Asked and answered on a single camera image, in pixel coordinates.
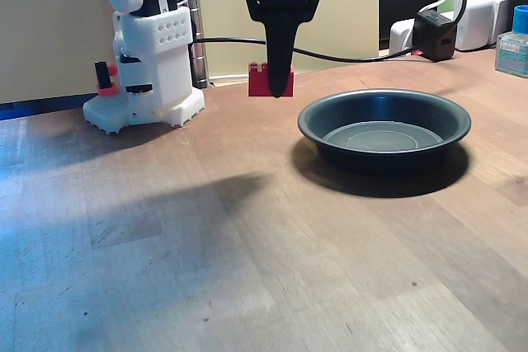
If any white power brick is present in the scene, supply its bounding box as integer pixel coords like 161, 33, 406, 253
453, 0, 515, 51

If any thin black cable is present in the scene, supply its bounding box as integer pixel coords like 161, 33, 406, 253
192, 36, 420, 64

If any small white adapter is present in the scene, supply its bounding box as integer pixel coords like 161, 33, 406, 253
389, 17, 417, 56

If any red lego block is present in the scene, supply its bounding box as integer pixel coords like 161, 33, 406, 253
247, 62, 296, 98

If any red and black clamp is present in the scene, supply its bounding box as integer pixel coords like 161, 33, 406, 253
93, 61, 120, 97

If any clear bottle, blue cap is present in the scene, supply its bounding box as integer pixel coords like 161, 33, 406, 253
493, 4, 528, 79

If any chrome shelf pole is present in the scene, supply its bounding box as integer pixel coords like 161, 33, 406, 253
187, 0, 209, 90

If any dark round metal pan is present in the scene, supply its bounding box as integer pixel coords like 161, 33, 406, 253
296, 87, 473, 175

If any black cube power adapter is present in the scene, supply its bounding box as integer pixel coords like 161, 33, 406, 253
413, 8, 458, 63

